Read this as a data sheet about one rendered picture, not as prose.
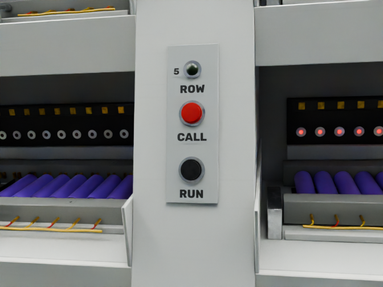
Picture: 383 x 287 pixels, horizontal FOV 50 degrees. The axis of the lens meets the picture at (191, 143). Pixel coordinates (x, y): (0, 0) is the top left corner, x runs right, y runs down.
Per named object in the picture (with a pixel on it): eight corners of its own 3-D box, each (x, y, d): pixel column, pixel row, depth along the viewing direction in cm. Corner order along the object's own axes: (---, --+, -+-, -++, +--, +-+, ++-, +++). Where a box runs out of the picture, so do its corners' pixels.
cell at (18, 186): (40, 188, 48) (7, 212, 42) (25, 188, 49) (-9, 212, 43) (37, 173, 48) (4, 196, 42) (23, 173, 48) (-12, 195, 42)
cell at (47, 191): (72, 188, 48) (44, 213, 42) (57, 188, 48) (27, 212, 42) (70, 173, 47) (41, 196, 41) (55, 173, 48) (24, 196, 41)
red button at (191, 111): (201, 123, 31) (201, 102, 31) (180, 123, 31) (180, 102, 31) (203, 124, 32) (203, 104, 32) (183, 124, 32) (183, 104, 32)
